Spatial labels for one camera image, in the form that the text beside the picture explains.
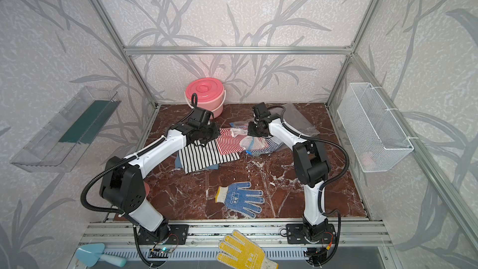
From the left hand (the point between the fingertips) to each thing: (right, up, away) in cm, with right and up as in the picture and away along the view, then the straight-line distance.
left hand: (220, 132), depth 88 cm
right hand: (+14, 0, +9) cm, 17 cm away
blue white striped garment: (+27, -7, +11) cm, 30 cm away
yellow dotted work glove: (+10, -44, -19) cm, 49 cm away
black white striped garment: (-12, -13, +5) cm, 18 cm away
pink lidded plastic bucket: (-8, +20, +13) cm, 25 cm away
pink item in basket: (+60, -11, -16) cm, 63 cm away
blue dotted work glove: (+8, -30, -6) cm, 31 cm away
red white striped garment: (+4, -6, +1) cm, 7 cm away
